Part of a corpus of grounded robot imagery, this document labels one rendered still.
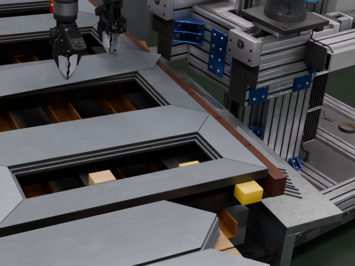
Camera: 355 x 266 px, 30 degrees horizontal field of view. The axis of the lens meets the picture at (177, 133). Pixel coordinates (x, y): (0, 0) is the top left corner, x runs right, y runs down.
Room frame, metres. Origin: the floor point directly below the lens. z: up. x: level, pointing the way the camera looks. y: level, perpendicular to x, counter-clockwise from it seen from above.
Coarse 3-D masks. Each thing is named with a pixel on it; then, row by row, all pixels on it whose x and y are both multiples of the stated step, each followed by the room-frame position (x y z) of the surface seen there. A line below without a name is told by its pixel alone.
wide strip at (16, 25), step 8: (16, 16) 2.51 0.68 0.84; (24, 16) 2.52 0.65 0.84; (32, 16) 2.53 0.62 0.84; (40, 16) 2.54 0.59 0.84; (48, 16) 2.54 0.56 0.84; (80, 16) 2.58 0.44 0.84; (88, 16) 2.58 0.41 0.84; (96, 16) 2.59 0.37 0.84; (0, 24) 2.41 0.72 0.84; (8, 24) 2.42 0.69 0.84; (16, 24) 2.43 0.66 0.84; (24, 24) 2.43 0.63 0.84; (32, 24) 2.44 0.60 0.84; (40, 24) 2.45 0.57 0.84; (48, 24) 2.46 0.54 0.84; (80, 24) 2.49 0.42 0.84; (88, 24) 2.49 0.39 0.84; (0, 32) 2.33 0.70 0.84; (8, 32) 2.34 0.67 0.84; (16, 32) 2.35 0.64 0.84; (24, 32) 2.35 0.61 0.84
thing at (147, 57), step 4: (136, 52) 2.25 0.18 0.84; (140, 52) 2.25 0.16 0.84; (144, 52) 2.26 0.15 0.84; (148, 52) 2.26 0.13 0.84; (140, 56) 2.22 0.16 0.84; (144, 56) 2.22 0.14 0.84; (148, 56) 2.22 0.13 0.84; (152, 56) 2.23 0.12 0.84; (144, 60) 2.19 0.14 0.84; (148, 60) 2.19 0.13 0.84; (152, 60) 2.19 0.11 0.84; (156, 60) 2.20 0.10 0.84; (148, 64) 2.15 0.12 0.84; (152, 64) 2.16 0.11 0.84
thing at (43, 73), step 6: (24, 66) 2.05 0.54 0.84; (30, 66) 2.05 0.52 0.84; (36, 66) 2.05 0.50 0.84; (42, 66) 2.06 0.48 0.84; (48, 66) 2.06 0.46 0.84; (30, 72) 2.00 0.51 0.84; (36, 72) 2.01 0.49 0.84; (42, 72) 2.01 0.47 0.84; (48, 72) 2.02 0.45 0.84; (54, 72) 2.02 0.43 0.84; (36, 78) 1.96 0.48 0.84; (42, 78) 1.97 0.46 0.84; (48, 78) 1.97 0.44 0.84; (54, 78) 1.98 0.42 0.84; (60, 78) 1.98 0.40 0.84; (42, 84) 1.92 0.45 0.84; (48, 84) 1.93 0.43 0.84; (54, 84) 1.93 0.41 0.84; (60, 84) 1.93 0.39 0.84
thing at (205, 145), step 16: (32, 32) 2.36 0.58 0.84; (48, 32) 2.39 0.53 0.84; (96, 32) 2.44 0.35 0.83; (16, 64) 2.06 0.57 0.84; (32, 64) 2.07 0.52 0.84; (96, 80) 2.01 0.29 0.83; (112, 80) 2.04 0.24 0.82; (128, 80) 2.06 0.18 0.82; (144, 80) 2.04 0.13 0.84; (16, 96) 1.87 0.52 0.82; (160, 96) 1.93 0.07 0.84; (144, 144) 1.62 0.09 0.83; (160, 144) 1.64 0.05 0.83; (176, 144) 1.65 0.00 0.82; (208, 144) 1.64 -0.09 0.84; (48, 160) 1.48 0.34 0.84; (64, 160) 1.50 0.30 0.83; (80, 160) 1.52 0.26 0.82; (96, 160) 1.54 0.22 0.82; (16, 176) 1.43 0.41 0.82; (240, 176) 1.49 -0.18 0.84; (256, 176) 1.51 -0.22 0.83; (176, 192) 1.40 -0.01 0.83; (192, 192) 1.42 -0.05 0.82; (96, 208) 1.29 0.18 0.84; (112, 208) 1.31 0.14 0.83; (32, 224) 1.21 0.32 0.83; (48, 224) 1.23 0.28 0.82
